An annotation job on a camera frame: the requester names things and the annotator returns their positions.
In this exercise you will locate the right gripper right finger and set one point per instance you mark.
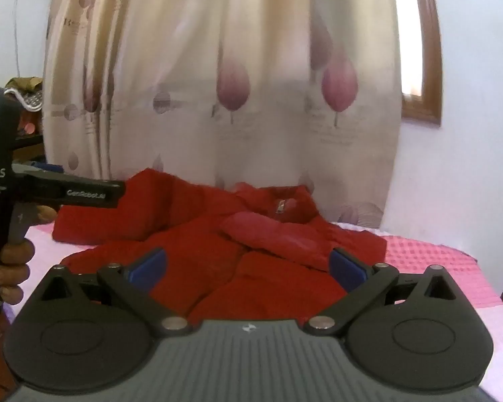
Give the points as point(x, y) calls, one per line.
point(413, 332)

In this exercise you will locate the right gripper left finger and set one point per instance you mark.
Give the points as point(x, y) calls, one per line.
point(90, 331)

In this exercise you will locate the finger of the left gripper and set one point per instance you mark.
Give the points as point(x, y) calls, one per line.
point(45, 187)

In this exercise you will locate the red puffer jacket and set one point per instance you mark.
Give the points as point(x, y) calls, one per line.
point(245, 254)

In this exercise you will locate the person's left hand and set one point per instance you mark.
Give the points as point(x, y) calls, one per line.
point(14, 269)

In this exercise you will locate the cluttered brown side shelf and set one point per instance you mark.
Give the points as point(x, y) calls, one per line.
point(20, 129)

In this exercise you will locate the beige leaf print curtain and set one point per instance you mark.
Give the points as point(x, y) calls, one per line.
point(221, 92)

